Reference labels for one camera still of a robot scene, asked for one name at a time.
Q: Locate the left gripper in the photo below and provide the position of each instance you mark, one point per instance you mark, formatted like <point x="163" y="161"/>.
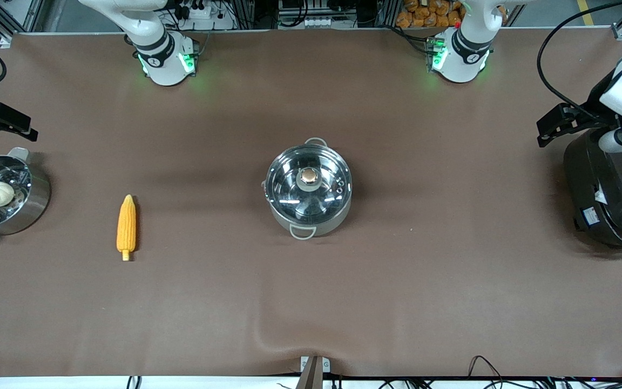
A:
<point x="595" y="100"/>

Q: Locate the yellow corn cob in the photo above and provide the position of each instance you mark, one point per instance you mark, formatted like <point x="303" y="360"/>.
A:
<point x="127" y="227"/>

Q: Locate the glass pot lid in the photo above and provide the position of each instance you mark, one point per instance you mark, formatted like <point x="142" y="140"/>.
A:
<point x="309" y="186"/>

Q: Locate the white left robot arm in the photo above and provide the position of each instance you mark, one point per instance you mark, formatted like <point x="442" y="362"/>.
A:
<point x="459" y="59"/>

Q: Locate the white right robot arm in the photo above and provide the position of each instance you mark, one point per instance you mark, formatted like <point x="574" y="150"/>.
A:
<point x="162" y="59"/>

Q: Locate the stainless steel steamer pot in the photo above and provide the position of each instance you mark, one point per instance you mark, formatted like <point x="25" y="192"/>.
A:
<point x="33" y="208"/>

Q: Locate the black rice cooker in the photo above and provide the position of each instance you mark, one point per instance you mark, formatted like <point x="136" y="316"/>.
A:
<point x="613" y="200"/>

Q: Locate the bag of orange buns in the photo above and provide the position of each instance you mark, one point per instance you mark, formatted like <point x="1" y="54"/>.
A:
<point x="427" y="13"/>

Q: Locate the brown table cloth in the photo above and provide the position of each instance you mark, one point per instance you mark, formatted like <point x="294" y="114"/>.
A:
<point x="397" y="302"/>

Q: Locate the small white power strip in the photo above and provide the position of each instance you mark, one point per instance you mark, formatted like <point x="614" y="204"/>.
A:
<point x="318" y="22"/>

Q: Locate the metal table clamp bracket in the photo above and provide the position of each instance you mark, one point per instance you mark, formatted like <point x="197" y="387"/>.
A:
<point x="315" y="364"/>

